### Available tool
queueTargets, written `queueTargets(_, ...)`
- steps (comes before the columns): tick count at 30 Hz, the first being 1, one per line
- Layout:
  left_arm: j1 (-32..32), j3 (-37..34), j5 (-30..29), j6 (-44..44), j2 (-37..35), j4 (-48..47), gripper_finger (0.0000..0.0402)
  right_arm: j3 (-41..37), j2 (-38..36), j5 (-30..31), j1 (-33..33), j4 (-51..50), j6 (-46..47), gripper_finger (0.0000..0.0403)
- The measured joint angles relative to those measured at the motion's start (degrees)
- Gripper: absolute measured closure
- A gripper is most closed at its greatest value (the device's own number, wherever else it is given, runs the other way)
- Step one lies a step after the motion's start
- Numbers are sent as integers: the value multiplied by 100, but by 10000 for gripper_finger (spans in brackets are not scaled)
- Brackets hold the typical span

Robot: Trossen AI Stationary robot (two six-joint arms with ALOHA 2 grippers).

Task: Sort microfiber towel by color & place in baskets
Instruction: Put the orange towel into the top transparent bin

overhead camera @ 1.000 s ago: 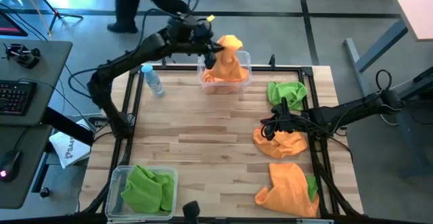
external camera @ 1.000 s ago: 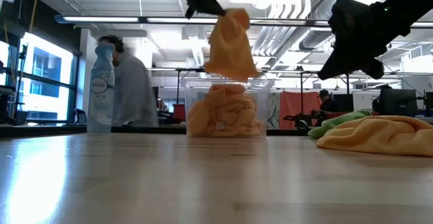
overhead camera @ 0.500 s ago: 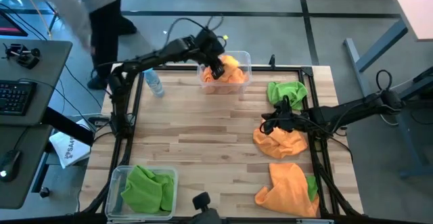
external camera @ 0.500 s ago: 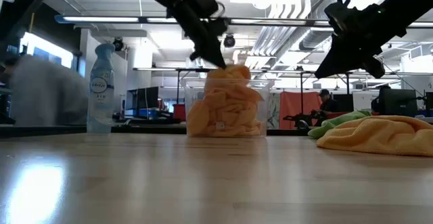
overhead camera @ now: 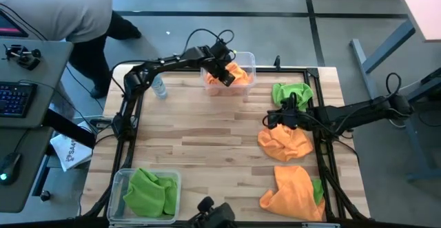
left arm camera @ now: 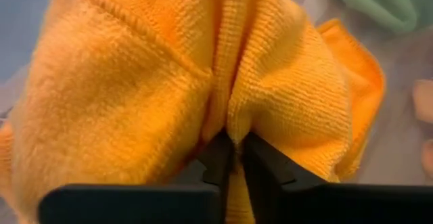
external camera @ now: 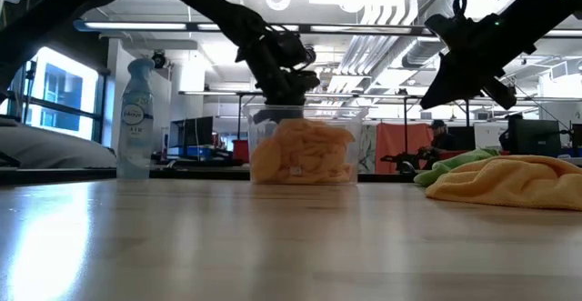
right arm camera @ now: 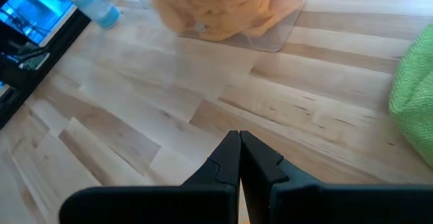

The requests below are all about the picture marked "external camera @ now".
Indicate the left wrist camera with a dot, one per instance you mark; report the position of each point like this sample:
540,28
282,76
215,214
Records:
295,48

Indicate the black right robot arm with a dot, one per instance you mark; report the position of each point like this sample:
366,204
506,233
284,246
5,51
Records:
554,23

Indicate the black ceiling spotlight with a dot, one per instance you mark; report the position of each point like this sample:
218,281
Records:
158,60

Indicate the white sign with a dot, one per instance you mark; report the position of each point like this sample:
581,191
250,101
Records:
488,135

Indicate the black aluminium table frame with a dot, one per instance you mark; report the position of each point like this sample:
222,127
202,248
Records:
191,173

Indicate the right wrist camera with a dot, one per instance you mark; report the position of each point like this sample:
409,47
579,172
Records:
443,26

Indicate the green microfiber towel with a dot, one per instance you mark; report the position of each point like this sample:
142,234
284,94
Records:
454,160

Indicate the clear plastic bin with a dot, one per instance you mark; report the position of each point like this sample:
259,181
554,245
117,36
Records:
254,123

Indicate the long LED light bar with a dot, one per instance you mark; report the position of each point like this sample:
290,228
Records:
136,26

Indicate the black monitor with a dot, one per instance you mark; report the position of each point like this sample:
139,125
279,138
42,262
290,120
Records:
191,132
534,137

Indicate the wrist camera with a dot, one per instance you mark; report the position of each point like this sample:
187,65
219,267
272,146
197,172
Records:
443,26
295,48

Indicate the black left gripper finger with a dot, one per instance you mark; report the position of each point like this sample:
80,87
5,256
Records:
266,115

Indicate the person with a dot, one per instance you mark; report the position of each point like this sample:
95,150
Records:
438,139

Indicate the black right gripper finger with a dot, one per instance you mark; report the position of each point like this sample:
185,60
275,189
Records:
448,78

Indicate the pale blue spray bottle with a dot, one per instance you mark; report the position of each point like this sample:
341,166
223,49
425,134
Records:
135,123

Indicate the orange-red partition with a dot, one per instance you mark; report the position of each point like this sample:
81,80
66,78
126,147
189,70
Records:
402,146

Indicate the black background rig frame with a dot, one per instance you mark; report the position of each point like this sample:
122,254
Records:
218,93

